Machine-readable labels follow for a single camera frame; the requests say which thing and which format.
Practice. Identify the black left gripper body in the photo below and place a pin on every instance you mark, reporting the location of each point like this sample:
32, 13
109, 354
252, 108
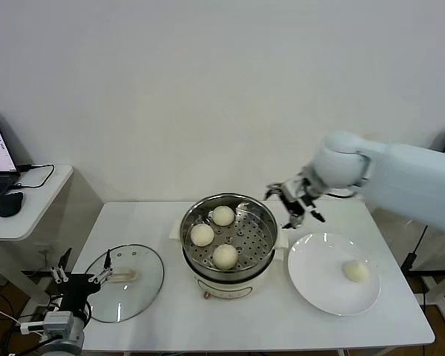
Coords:
76, 289

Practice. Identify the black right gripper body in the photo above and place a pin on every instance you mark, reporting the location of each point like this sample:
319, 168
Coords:
297, 209

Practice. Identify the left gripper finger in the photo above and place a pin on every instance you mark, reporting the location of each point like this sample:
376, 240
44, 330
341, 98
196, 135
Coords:
59, 274
102, 275

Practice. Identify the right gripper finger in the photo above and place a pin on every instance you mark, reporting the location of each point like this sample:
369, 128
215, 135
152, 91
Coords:
274, 189
293, 222

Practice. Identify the white steamed baozi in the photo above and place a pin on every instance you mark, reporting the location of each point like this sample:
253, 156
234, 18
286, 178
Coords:
223, 216
202, 234
225, 256
356, 271

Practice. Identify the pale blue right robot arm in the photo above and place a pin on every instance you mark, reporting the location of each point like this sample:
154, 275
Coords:
393, 174

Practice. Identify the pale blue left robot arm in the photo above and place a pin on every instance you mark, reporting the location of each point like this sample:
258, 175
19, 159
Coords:
65, 345

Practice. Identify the stainless perforated steamer basket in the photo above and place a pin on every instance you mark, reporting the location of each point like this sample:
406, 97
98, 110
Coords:
256, 241

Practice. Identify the white round plate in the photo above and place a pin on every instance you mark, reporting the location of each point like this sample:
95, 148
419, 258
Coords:
319, 282

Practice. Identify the white side table with mouse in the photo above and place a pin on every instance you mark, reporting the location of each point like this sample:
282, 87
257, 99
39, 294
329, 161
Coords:
41, 207

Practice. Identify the black computer mouse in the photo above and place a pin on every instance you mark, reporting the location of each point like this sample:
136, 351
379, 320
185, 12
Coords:
9, 204

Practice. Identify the cream electric cooking pot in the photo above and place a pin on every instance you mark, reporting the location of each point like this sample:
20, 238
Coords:
226, 287

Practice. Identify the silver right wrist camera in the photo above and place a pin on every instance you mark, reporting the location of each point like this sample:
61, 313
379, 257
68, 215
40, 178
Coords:
294, 189

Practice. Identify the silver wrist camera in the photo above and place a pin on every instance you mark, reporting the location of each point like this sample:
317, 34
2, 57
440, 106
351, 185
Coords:
57, 322
294, 189

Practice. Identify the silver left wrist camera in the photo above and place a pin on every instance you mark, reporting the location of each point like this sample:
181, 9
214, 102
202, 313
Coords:
57, 322

